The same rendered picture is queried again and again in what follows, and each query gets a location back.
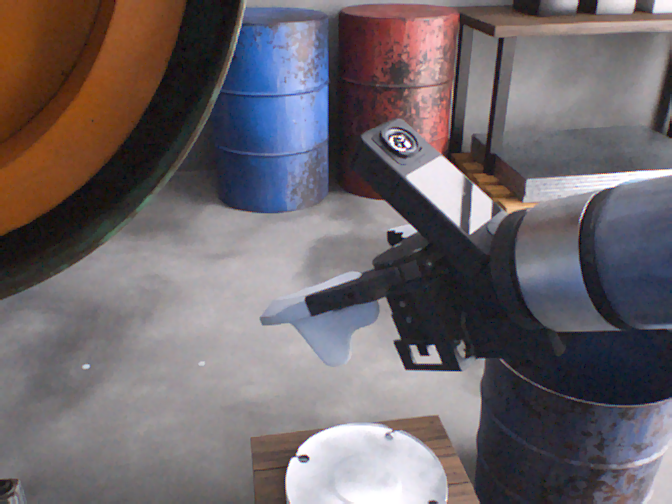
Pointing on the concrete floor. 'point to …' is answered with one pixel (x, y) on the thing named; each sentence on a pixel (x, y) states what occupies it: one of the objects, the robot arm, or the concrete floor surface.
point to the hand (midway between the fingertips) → (325, 269)
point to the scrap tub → (577, 422)
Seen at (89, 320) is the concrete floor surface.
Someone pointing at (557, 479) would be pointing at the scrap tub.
